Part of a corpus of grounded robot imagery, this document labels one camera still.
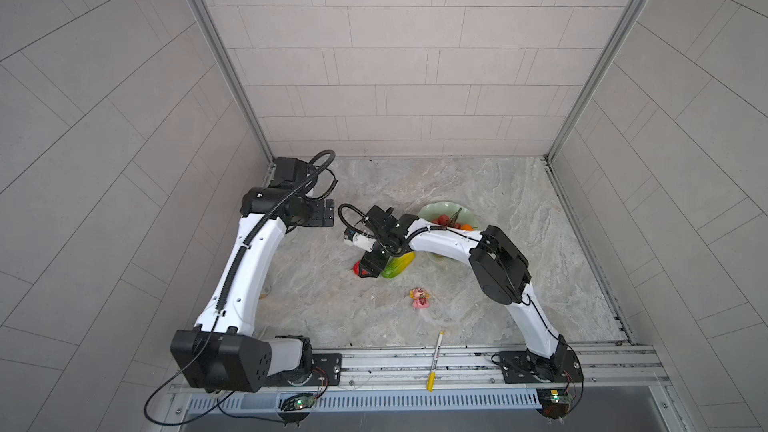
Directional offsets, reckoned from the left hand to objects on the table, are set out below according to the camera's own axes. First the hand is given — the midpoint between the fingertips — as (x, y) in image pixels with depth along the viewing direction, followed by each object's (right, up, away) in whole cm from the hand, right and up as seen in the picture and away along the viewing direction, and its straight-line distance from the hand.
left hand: (322, 208), depth 76 cm
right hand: (+10, -18, +12) cm, 24 cm away
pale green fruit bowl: (+42, -4, +19) cm, 46 cm away
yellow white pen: (+28, -40, -6) cm, 49 cm away
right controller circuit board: (+56, -44, -8) cm, 72 cm away
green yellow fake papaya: (+19, -17, +9) cm, 27 cm away
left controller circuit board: (-3, -42, -11) cm, 43 cm away
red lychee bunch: (+34, -5, +14) cm, 37 cm away
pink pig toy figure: (+26, -24, +3) cm, 35 cm away
